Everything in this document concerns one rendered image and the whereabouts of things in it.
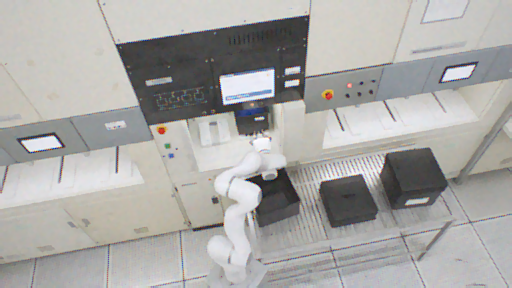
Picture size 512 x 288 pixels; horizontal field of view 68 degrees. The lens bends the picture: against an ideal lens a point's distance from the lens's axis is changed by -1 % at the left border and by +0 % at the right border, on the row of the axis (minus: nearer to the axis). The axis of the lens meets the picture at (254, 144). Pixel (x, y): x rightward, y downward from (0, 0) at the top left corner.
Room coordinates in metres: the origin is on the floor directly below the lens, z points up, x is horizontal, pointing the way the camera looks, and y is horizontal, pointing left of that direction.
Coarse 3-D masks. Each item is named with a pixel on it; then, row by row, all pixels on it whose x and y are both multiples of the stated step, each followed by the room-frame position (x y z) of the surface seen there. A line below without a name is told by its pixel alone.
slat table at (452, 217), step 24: (288, 168) 1.46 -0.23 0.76; (312, 168) 1.44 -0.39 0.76; (336, 168) 1.43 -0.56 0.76; (360, 168) 1.41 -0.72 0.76; (384, 192) 1.21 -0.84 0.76; (312, 216) 1.08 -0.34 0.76; (384, 216) 1.04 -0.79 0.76; (408, 216) 1.03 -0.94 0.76; (456, 216) 1.00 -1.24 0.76; (264, 240) 0.94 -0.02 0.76; (336, 240) 0.91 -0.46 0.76; (432, 240) 1.01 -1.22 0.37; (360, 264) 0.93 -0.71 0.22
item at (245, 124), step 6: (264, 108) 1.76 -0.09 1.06; (234, 114) 1.68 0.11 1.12; (258, 114) 1.66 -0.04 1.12; (264, 114) 1.67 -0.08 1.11; (240, 120) 1.65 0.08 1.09; (246, 120) 1.65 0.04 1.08; (252, 120) 1.66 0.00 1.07; (258, 120) 1.66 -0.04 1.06; (264, 120) 1.67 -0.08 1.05; (240, 126) 1.65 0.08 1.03; (246, 126) 1.65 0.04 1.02; (252, 126) 1.66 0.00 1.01; (258, 126) 1.66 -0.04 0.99; (264, 126) 1.67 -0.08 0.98; (240, 132) 1.65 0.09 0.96; (246, 132) 1.65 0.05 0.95
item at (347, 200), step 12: (336, 180) 1.27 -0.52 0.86; (348, 180) 1.26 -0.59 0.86; (360, 180) 1.26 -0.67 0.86; (324, 192) 1.19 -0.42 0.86; (336, 192) 1.18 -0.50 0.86; (348, 192) 1.17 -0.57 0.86; (360, 192) 1.17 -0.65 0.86; (324, 204) 1.15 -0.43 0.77; (336, 204) 1.10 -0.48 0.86; (348, 204) 1.09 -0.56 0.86; (360, 204) 1.08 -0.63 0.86; (372, 204) 1.08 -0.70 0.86; (336, 216) 1.02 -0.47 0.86; (348, 216) 1.01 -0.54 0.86; (360, 216) 1.01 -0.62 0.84; (372, 216) 1.02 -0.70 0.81
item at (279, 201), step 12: (252, 180) 1.30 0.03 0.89; (264, 180) 1.32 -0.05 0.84; (276, 180) 1.35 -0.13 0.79; (288, 180) 1.28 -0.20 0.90; (264, 192) 1.27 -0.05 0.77; (276, 192) 1.27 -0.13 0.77; (288, 192) 1.26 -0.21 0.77; (264, 204) 1.18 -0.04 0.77; (276, 204) 1.18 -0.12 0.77; (288, 204) 1.08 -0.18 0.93; (264, 216) 1.03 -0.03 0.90; (276, 216) 1.06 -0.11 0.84; (288, 216) 1.08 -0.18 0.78
